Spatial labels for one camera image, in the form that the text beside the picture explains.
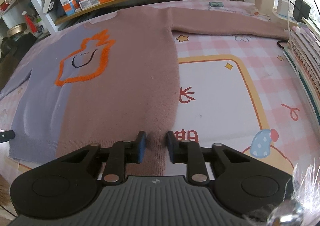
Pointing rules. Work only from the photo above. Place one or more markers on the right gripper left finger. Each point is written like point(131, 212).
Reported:
point(119, 155)

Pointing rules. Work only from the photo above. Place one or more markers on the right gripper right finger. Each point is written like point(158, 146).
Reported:
point(189, 153)

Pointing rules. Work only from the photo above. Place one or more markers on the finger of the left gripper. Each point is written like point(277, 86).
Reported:
point(6, 136)

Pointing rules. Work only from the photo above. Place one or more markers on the pink and purple knit sweater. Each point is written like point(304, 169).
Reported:
point(105, 81)

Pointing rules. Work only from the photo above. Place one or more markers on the brown fabric bundle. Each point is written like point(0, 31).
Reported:
point(7, 67)

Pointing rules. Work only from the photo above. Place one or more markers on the brass bowl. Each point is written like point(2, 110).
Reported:
point(17, 29)

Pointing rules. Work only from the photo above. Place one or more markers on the red tassel ornament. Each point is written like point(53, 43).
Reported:
point(29, 22)

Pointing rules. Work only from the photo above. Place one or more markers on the green eraser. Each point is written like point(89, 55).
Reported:
point(216, 4)

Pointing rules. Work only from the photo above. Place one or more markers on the stack of notebooks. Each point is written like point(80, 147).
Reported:
point(302, 52)

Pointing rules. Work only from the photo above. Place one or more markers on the beige pen holder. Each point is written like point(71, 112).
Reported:
point(264, 7)

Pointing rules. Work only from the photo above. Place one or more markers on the white power strip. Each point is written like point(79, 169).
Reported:
point(282, 20)

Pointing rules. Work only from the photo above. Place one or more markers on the white power adapter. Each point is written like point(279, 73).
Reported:
point(283, 7)

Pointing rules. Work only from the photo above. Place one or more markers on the black power adapter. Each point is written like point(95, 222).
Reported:
point(301, 10)

